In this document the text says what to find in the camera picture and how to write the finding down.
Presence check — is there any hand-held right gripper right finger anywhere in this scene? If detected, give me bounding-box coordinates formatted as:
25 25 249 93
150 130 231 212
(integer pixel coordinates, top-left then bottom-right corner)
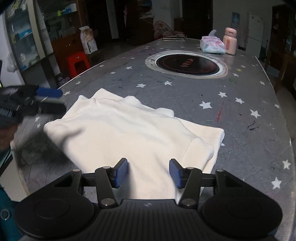
169 159 243 208

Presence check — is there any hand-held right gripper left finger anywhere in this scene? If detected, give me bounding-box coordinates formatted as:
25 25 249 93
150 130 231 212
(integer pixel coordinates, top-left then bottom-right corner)
53 158 129 208

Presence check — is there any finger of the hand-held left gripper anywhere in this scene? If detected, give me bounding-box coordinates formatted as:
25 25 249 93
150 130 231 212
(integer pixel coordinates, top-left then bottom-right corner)
35 98 67 114
35 88 63 98

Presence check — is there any cream sweatshirt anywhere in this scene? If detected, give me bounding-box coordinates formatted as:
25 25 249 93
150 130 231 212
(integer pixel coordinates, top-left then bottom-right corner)
43 88 225 202

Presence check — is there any red plastic stool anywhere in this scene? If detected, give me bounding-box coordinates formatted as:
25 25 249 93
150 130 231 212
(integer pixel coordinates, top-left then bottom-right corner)
66 51 91 79

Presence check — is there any low wooden cabinet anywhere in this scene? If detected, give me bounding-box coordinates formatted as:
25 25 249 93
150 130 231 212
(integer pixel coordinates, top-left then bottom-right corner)
51 30 99 72

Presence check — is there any glass display cabinet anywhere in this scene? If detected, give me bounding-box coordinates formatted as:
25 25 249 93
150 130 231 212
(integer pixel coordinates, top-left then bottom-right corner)
5 0 47 76

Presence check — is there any white and brown paper bag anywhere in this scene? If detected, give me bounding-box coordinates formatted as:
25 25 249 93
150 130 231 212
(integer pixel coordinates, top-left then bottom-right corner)
79 26 98 55

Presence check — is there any teal plastic object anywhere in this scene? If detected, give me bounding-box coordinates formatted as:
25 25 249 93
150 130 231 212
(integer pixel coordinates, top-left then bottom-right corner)
0 148 23 241

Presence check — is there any round black induction cooktop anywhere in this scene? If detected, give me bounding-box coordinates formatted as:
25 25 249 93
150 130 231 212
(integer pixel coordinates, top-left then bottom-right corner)
145 50 229 79

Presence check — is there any pink and blue tissue pack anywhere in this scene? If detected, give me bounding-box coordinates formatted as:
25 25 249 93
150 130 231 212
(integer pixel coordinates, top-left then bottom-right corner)
200 30 226 54

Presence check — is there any pink bottle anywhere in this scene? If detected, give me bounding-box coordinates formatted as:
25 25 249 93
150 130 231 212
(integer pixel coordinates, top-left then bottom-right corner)
223 27 237 55

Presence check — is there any wooden side table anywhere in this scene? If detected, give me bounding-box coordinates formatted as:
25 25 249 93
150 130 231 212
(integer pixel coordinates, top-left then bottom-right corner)
264 50 296 93

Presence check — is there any dark wooden door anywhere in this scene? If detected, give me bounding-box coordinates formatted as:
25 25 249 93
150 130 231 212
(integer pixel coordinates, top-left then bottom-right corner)
181 0 213 39

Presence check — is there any white refrigerator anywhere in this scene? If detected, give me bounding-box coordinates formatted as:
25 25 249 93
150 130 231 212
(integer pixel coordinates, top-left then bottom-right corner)
246 12 264 58

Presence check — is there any dark glass-front cabinet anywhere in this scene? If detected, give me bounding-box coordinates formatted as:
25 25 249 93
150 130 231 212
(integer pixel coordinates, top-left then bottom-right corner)
270 5 296 54

